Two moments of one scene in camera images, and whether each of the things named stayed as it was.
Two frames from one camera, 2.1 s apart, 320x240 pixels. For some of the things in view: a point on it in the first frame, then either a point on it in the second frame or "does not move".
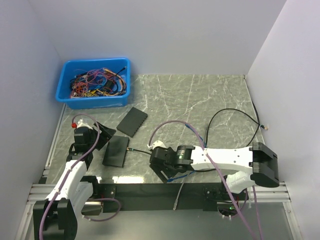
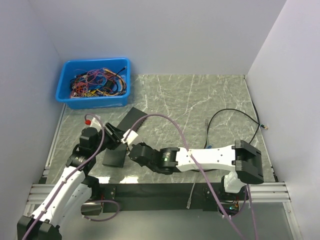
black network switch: (132, 122) does not move
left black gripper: (105, 135) to (116, 137)
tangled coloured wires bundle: (98, 82) does not move
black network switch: (115, 151) does not move
